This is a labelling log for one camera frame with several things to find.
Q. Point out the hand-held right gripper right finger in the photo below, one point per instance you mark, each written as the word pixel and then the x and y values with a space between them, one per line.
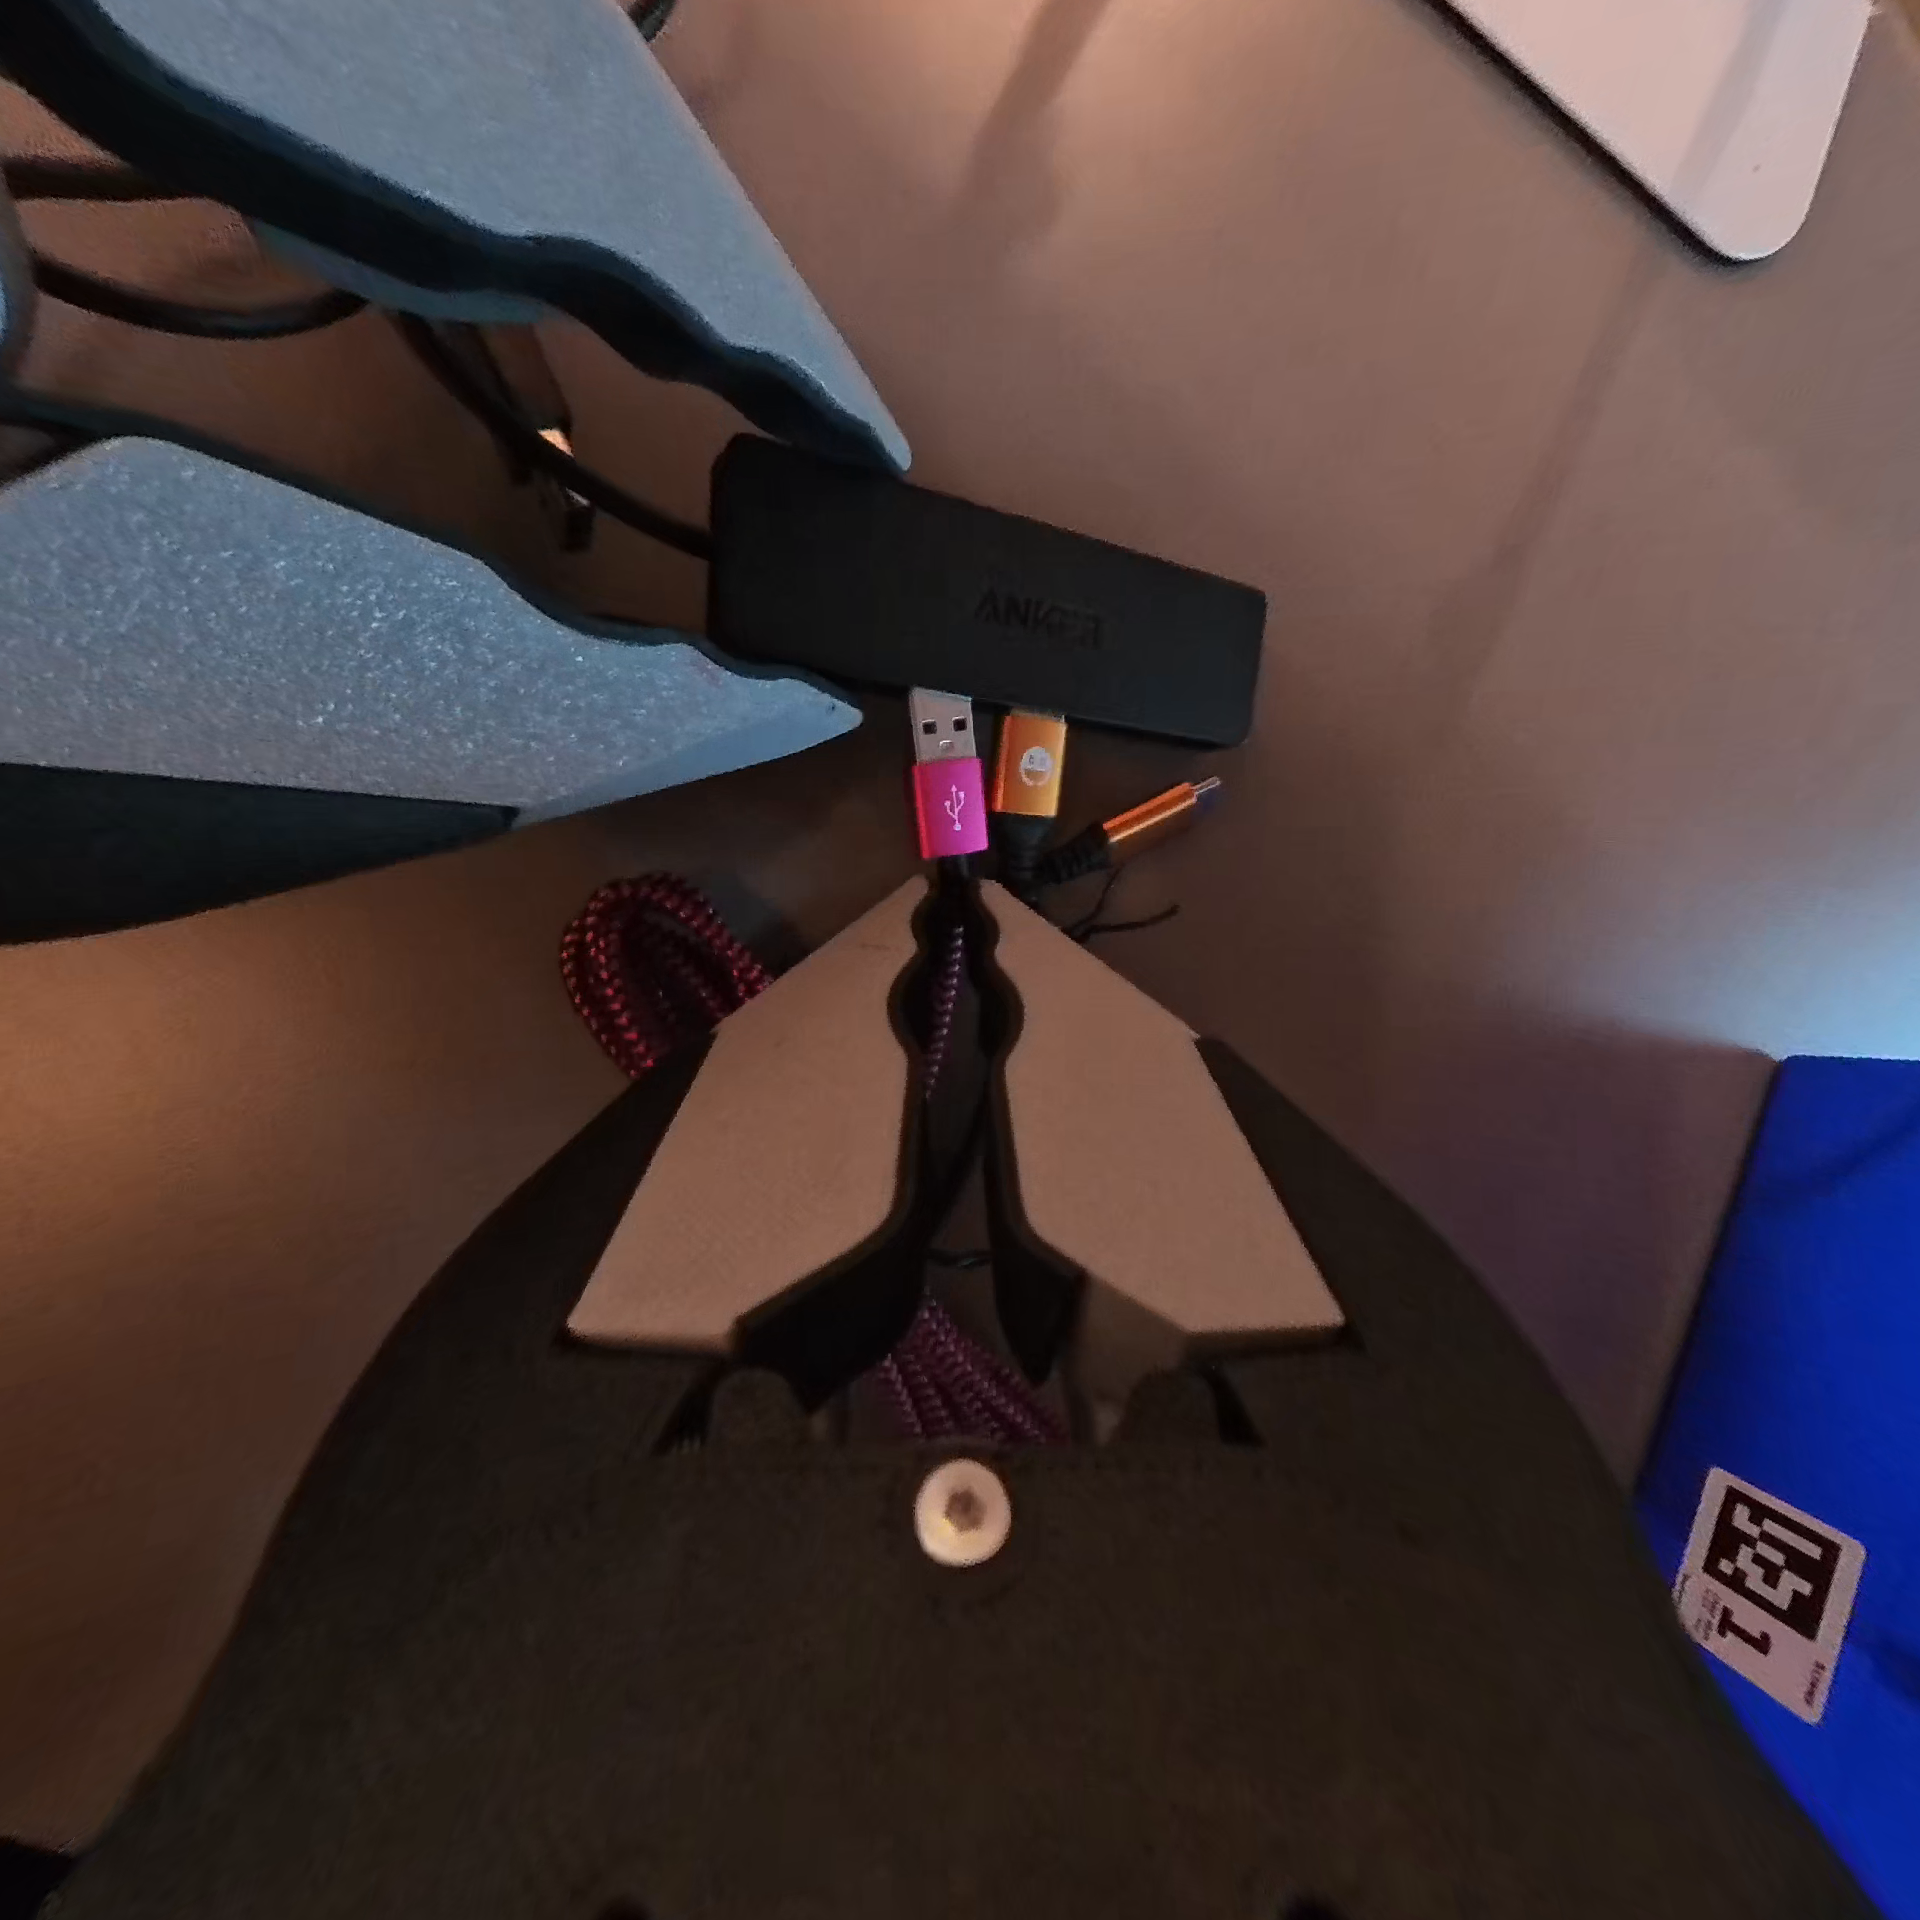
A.
pixel 1155 1172

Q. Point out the white stand base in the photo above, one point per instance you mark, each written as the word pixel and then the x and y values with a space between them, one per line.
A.
pixel 1696 104

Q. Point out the blue plastic box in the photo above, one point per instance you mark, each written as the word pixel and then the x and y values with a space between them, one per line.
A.
pixel 1814 1275

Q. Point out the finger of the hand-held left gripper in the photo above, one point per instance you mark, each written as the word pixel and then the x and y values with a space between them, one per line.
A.
pixel 497 136
pixel 297 646

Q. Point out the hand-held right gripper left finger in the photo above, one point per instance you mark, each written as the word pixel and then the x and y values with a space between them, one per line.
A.
pixel 779 1172

